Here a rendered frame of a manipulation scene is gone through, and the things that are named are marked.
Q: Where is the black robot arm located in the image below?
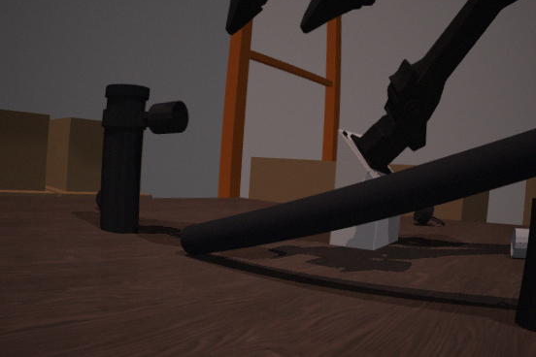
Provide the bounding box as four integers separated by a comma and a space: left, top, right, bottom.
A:
351, 0, 518, 175

